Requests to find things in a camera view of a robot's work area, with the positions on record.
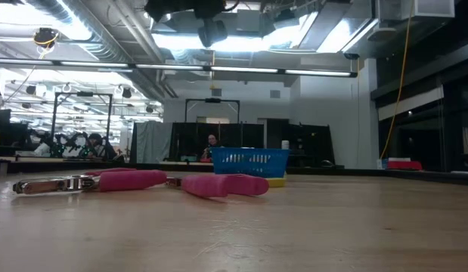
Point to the yellow eraser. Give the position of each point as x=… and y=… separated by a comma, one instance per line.
x=276, y=183

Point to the person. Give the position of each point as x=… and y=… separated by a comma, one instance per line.
x=95, y=140
x=212, y=140

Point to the blue plastic basket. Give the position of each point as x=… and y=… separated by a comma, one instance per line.
x=248, y=160

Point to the white cylinder container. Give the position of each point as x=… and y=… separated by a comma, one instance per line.
x=285, y=144

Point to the LED light bar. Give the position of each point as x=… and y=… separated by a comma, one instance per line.
x=241, y=69

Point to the black partition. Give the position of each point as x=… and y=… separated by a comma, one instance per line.
x=309, y=143

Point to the grey curtain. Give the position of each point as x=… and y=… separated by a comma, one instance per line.
x=152, y=141

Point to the red bin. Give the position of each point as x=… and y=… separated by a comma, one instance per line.
x=403, y=165

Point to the black gantry frame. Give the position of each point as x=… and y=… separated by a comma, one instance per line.
x=212, y=100
x=84, y=93

